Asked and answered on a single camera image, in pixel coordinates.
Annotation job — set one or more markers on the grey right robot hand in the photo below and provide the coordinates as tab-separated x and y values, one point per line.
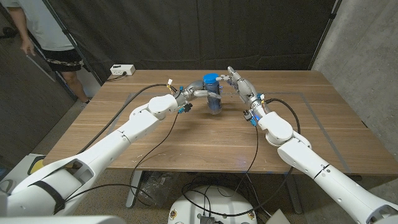
245	88

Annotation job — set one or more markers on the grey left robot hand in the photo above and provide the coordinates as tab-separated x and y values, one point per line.
194	88

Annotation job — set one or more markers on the blue bottle cap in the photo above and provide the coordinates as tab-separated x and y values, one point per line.
211	78

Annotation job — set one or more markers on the clear bottle with black label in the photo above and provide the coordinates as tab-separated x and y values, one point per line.
215	107

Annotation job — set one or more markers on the thin grey rod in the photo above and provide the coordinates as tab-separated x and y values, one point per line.
40	68

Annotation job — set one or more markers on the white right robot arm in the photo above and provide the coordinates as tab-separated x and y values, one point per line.
304	158

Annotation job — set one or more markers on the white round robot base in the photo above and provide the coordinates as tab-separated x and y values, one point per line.
189	214

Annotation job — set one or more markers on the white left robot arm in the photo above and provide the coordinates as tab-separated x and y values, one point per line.
105	151

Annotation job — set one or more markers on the white power strip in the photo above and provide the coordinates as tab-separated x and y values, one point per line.
122	69

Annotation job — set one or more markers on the clear plastic bag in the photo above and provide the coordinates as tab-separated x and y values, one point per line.
158	186

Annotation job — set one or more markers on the black backdrop stand pole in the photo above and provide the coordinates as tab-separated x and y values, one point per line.
90	67
332	15

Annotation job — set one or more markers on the grey tape outline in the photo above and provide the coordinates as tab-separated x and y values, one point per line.
338	155

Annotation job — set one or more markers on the grey table leg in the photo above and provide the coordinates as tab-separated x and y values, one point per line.
134	189
295	199

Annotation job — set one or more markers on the white flat panel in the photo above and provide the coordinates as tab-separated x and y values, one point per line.
278	218

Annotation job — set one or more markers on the person in grey shirt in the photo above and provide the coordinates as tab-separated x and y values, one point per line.
46	28

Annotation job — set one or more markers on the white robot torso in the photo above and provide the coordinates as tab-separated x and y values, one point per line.
62	220

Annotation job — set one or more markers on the white mat with yellow print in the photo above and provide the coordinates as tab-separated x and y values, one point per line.
18	171

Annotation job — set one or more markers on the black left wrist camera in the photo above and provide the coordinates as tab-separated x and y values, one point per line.
187	107

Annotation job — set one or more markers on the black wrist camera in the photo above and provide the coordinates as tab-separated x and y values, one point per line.
248	115
187	107

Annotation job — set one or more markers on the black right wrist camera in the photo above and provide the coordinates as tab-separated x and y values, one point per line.
248	115

